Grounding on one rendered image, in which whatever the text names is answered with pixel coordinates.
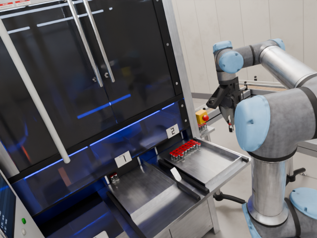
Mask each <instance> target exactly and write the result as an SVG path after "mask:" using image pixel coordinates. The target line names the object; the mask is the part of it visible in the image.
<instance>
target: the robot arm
mask: <svg viewBox="0 0 317 238"><path fill-rule="evenodd" d="M213 54H214V60H215V66H216V72H217V79H218V83H219V86H218V88H217V89H216V90H215V92H214V93H213V94H212V96H211V97H210V99H209V100H208V101H207V103H206V106H207V107H208V108H212V109H216V108H217V107H219V110H220V112H221V114H222V116H223V118H224V119H225V121H226V122H227V124H228V123H231V124H232V125H234V126H235V133H236V138H237V141H238V144H239V146H240V147H241V149H243V150H244V151H246V152H247V153H248V154H249V155H250V156H251V182H252V195H251V196H250V197H249V199H248V202H247V203H244V204H242V210H243V213H244V216H245V219H246V222H247V225H248V228H249V231H250V234H251V237H252V238H317V190H315V189H312V188H308V187H299V188H296V189H294V190H293V191H292V192H291V193H290V195H289V197H284V194H285V185H286V176H287V167H288V160H289V159H290V158H292V157H293V156H294V155H295V153H296V151H297V146H298V142H302V141H307V140H312V139H317V72H316V71H315V70H313V69H312V68H310V67H309V66H307V65H305V64H304V63H302V62H301V61H299V60H298V59H296V58H295V57H293V56H292V55H290V54H289V53H287V52H286V51H285V45H284V43H283V41H282V40H281V39H279V38H277V39H270V40H267V41H264V42H259V43H256V44H252V45H248V46H244V47H240V48H236V49H233V47H232V42H231V41H222V42H217V43H215V44H214V45H213ZM259 64H261V65H262V66H263V67H264V68H265V69H266V70H267V71H268V72H269V73H270V74H271V75H272V76H273V77H274V78H275V79H276V80H278V81H279V82H280V83H281V84H282V85H283V86H284V87H285V88H286V89H287V90H284V91H280V92H276V93H270V94H265V95H256V96H254V97H252V98H249V99H245V100H244V96H243V89H240V88H239V79H238V76H236V73H237V72H238V71H239V70H241V68H247V67H251V66H255V65H259ZM241 94H242V97H243V98H242V97H241ZM237 104H238V105H237ZM229 115H230V120H231V122H229V118H228V116H229Z"/></svg>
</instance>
